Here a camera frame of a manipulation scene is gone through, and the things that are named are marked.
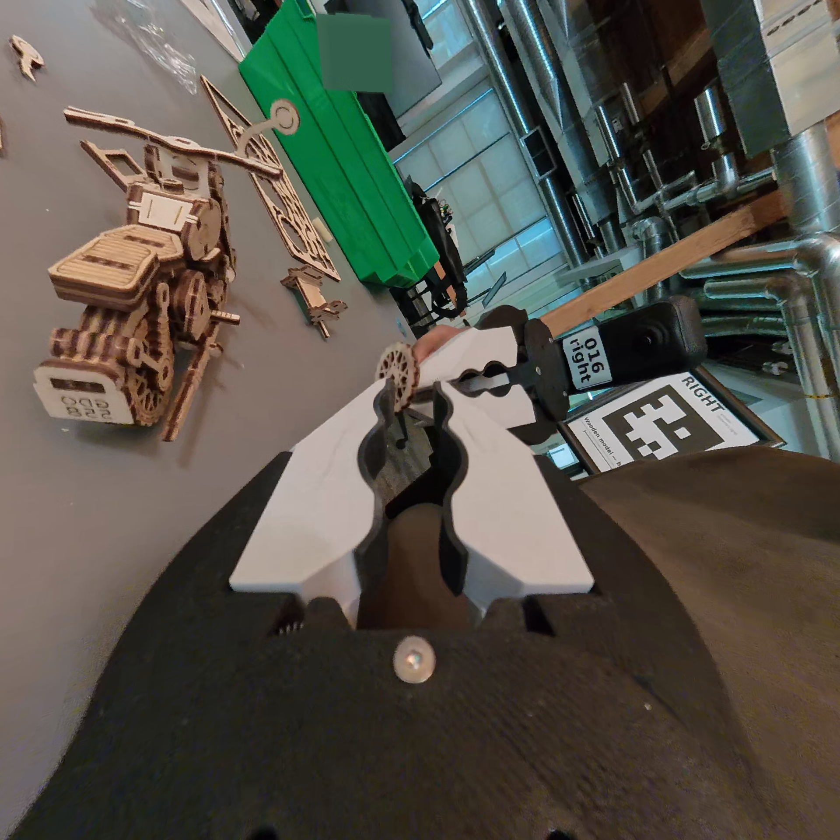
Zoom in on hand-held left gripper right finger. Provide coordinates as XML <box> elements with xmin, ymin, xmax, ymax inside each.
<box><xmin>435</xmin><ymin>381</ymin><xmax>596</xmax><ymax>619</ymax></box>

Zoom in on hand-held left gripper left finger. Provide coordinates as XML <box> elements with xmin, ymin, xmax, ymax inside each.
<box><xmin>228</xmin><ymin>379</ymin><xmax>396</xmax><ymax>629</ymax></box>

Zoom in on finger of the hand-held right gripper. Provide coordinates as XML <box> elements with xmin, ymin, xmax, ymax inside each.
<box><xmin>451</xmin><ymin>385</ymin><xmax>537</xmax><ymax>432</ymax></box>
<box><xmin>419</xmin><ymin>325</ymin><xmax>524</xmax><ymax>386</ymax></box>

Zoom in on wooden gear wheel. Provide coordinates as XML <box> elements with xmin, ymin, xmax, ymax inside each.
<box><xmin>375</xmin><ymin>341</ymin><xmax>421</xmax><ymax>414</ymax></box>

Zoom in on grey desk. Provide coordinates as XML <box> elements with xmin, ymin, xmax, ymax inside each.
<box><xmin>0</xmin><ymin>0</ymin><xmax>421</xmax><ymax>840</ymax></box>

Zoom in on person's right hand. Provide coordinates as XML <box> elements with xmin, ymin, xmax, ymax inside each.
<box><xmin>413</xmin><ymin>325</ymin><xmax>468</xmax><ymax>362</ymax></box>

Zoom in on black framed marker sign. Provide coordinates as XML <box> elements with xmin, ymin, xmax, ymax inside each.
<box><xmin>558</xmin><ymin>366</ymin><xmax>785</xmax><ymax>476</ymax></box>

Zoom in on wooden ceiling beam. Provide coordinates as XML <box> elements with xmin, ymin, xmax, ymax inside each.
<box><xmin>541</xmin><ymin>190</ymin><xmax>788</xmax><ymax>336</ymax></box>

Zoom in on small wooden assembly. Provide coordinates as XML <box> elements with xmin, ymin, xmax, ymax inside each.
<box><xmin>280</xmin><ymin>266</ymin><xmax>349</xmax><ymax>340</ymax></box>

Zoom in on wooden sheet with round cutouts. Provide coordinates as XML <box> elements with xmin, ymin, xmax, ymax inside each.
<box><xmin>199</xmin><ymin>74</ymin><xmax>342</xmax><ymax>283</ymax></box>

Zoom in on metal air ducts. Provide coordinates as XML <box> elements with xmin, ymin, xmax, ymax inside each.
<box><xmin>459</xmin><ymin>0</ymin><xmax>840</xmax><ymax>395</ymax></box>

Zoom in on green plastic bin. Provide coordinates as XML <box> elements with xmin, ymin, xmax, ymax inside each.
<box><xmin>238</xmin><ymin>0</ymin><xmax>442</xmax><ymax>286</ymax></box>

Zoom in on wooden motorcycle model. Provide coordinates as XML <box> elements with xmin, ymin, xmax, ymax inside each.
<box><xmin>33</xmin><ymin>98</ymin><xmax>301</xmax><ymax>442</ymax></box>

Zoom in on black monitor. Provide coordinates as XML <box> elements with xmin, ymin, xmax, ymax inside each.
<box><xmin>357</xmin><ymin>0</ymin><xmax>442</xmax><ymax>93</ymax></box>

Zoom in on small clear plastic bag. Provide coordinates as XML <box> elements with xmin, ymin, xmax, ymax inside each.
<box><xmin>112</xmin><ymin>0</ymin><xmax>201</xmax><ymax>93</ymax></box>

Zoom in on small wooden hook part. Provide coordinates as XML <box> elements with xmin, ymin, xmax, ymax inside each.
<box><xmin>9</xmin><ymin>36</ymin><xmax>46</xmax><ymax>81</ymax></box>

